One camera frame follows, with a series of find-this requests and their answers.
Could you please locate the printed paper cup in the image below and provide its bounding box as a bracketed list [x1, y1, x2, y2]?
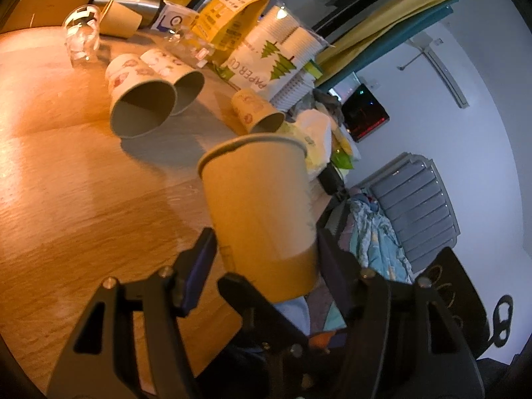
[231, 88, 285, 133]
[141, 48, 205, 115]
[105, 53, 178, 139]

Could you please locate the stainless steel thermos bottle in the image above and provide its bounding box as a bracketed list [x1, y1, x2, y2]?
[93, 0, 164, 28]

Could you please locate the paper cups pack bag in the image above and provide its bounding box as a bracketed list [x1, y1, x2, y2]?
[218, 5, 327, 100]

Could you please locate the small brown paper cup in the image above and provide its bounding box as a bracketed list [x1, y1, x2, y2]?
[100, 1, 142, 39]

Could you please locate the yellow curtain right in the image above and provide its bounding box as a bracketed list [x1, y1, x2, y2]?
[316, 0, 447, 86]

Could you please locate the black monitor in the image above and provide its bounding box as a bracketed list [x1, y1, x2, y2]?
[341, 84, 390, 142]

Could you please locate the printed paper cup right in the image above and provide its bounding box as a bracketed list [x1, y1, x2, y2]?
[231, 88, 285, 133]

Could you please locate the brown cardboard box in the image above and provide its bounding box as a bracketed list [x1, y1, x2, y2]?
[1, 0, 91, 33]

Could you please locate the black pouch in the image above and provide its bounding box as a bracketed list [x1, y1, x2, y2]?
[318, 162, 344, 197]

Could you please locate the white air conditioner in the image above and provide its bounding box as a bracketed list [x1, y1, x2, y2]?
[408, 32, 470, 109]

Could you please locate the clear plastic cup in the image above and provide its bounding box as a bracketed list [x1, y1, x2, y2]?
[62, 5, 101, 67]

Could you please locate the yellow paper bag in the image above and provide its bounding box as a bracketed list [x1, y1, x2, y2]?
[192, 0, 270, 53]

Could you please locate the printed paper cup behind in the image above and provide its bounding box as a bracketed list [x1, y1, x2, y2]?
[141, 48, 205, 115]

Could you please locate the plain kraft paper cup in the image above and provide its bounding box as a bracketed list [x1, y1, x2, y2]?
[198, 133, 318, 304]

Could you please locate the small white carton box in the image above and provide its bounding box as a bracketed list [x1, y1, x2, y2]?
[150, 0, 199, 33]

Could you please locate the floral blue blanket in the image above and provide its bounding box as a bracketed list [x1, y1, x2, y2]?
[304, 188, 414, 334]

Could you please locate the printed paper cup front left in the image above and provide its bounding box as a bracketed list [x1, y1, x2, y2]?
[105, 53, 178, 139]

